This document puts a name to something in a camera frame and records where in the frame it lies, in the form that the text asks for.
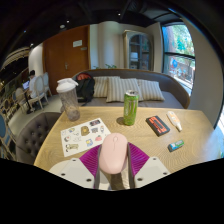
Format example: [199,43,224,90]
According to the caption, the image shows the pink computer mouse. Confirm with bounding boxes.
[98,132,129,175]

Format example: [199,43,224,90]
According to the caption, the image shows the black-framed window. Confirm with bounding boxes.
[161,23,196,96]

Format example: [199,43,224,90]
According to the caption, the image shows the black and orange flat box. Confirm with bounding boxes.
[145,115,171,137]

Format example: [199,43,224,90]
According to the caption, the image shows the white squeeze tube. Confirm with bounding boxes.
[166,110,184,132]

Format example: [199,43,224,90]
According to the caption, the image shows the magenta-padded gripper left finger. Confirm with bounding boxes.
[48,143,103,190]

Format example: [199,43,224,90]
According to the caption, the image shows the white dining chair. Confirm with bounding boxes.
[28,75,50,110]

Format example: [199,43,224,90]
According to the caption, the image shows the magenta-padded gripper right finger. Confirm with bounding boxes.
[126,142,172,189]

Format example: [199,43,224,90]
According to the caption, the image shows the grey glass-door cabinet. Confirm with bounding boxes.
[122,29,155,71]

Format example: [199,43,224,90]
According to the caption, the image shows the person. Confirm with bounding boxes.
[25,69,39,101]

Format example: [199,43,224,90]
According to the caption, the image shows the clear plastic tumbler with lid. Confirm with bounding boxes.
[55,77,81,122]

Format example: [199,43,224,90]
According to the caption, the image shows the grey curved sofa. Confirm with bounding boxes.
[71,68,191,110]

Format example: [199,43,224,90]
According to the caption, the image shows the grey tufted chair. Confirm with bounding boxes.
[15,111,63,165]

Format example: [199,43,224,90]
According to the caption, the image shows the green drink can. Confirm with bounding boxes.
[123,89,140,127]

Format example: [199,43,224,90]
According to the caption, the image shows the white sticker sheet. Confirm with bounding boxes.
[60,117,112,158]

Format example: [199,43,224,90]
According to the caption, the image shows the green and blue gum pack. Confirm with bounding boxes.
[167,139,185,153]

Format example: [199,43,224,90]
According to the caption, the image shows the black backpack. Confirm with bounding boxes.
[75,72,96,104]

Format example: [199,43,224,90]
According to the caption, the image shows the brown wooden door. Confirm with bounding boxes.
[43,25,91,86]

